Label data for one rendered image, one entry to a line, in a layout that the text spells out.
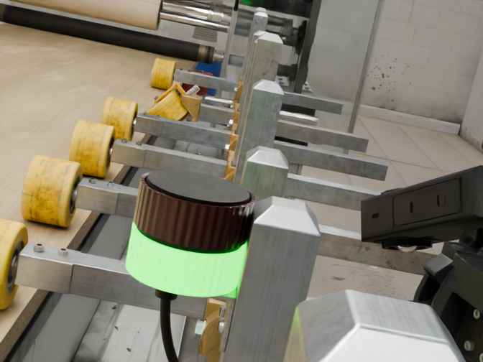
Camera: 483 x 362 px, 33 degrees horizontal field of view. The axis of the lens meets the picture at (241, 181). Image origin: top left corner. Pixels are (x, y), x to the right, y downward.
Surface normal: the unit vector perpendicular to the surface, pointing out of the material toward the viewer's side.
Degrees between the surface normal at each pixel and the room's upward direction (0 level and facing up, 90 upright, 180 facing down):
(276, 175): 90
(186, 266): 90
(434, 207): 90
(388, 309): 0
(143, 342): 0
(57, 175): 47
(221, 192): 0
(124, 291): 90
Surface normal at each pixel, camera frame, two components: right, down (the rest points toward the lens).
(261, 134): -0.01, 0.24
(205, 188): 0.20, -0.95
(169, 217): -0.36, 0.16
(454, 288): -0.93, -0.10
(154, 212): -0.60, 0.07
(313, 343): -0.55, -0.81
